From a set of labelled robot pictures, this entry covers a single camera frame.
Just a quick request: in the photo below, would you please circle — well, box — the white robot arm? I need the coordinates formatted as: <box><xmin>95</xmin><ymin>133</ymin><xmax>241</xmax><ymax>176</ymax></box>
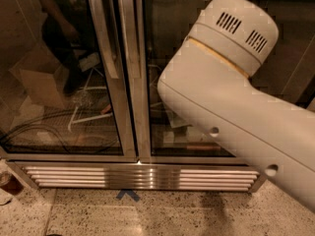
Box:
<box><xmin>157</xmin><ymin>0</ymin><xmax>315</xmax><ymax>211</ymax></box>

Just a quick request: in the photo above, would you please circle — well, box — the paper manual inside fridge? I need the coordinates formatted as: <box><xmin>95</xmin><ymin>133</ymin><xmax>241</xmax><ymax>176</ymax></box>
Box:
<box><xmin>166</xmin><ymin>109</ymin><xmax>188</xmax><ymax>128</ymax></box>

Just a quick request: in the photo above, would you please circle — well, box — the small white block inside fridge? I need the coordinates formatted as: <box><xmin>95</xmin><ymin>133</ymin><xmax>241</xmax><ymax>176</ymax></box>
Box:
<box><xmin>163</xmin><ymin>131</ymin><xmax>174</xmax><ymax>144</ymax></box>

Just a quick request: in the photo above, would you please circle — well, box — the blue tape floor marker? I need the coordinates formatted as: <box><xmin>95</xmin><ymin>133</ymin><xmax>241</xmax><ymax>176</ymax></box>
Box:
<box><xmin>116</xmin><ymin>189</ymin><xmax>140</xmax><ymax>202</ymax></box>

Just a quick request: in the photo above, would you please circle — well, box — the stainless glass door refrigerator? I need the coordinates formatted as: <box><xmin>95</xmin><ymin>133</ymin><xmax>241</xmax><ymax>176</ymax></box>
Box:
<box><xmin>0</xmin><ymin>0</ymin><xmax>315</xmax><ymax>193</ymax></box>

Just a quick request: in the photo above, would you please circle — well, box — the brown object at left edge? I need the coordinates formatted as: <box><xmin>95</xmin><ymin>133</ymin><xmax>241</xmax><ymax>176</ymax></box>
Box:
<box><xmin>0</xmin><ymin>171</ymin><xmax>24</xmax><ymax>196</ymax></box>

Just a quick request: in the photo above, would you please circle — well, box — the left fridge door handle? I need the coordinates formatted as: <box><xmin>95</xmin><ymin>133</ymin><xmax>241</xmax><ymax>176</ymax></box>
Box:
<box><xmin>89</xmin><ymin>0</ymin><xmax>119</xmax><ymax>79</ymax></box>

